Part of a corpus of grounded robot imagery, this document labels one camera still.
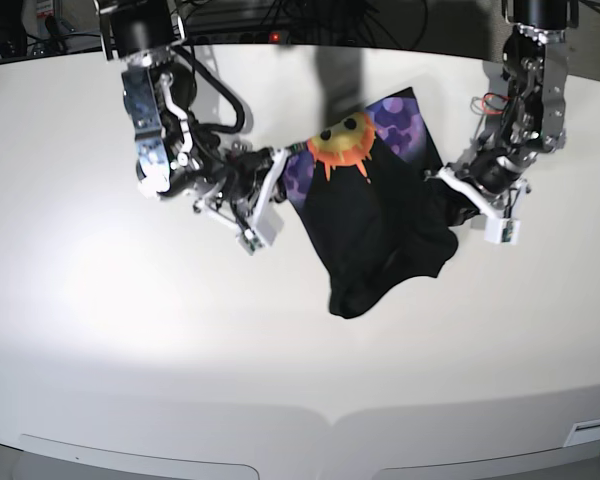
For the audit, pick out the black power strip red switch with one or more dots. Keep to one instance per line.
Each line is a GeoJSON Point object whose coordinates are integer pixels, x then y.
{"type": "Point", "coordinates": [275, 37]}

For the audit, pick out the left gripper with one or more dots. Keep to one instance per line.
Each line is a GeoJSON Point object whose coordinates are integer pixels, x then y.
{"type": "Point", "coordinates": [483, 181]}

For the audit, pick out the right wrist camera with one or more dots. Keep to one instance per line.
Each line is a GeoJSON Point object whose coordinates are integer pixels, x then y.
{"type": "Point", "coordinates": [261, 232]}

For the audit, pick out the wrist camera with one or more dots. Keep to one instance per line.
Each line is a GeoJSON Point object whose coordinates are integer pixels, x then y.
{"type": "Point", "coordinates": [502, 230]}
{"type": "Point", "coordinates": [261, 232]}

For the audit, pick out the black T-shirt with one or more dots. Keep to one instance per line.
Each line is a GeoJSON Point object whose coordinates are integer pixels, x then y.
{"type": "Point", "coordinates": [360, 191]}

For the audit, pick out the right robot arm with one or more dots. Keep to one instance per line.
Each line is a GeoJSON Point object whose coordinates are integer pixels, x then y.
{"type": "Point", "coordinates": [176, 153]}

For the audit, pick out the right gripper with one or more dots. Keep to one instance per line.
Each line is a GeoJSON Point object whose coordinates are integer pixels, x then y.
{"type": "Point", "coordinates": [241, 185]}

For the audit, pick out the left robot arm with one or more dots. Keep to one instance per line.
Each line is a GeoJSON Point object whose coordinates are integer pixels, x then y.
{"type": "Point", "coordinates": [531, 122]}

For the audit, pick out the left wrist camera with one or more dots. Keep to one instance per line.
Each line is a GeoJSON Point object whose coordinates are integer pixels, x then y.
{"type": "Point", "coordinates": [502, 230]}

